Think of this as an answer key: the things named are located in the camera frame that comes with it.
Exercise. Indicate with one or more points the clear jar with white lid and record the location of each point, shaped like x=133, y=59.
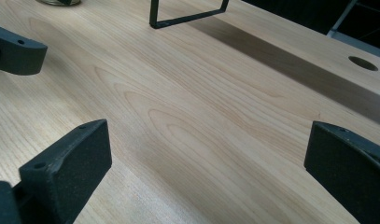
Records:
x=58, y=2

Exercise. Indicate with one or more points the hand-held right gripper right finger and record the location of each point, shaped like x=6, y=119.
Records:
x=349, y=168

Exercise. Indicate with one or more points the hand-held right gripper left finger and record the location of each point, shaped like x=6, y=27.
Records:
x=69, y=168

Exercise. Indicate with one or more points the grey metal stand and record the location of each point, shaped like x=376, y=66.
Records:
x=358, y=42

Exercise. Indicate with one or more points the black two-tier shelf rack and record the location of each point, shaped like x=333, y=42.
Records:
x=178, y=21

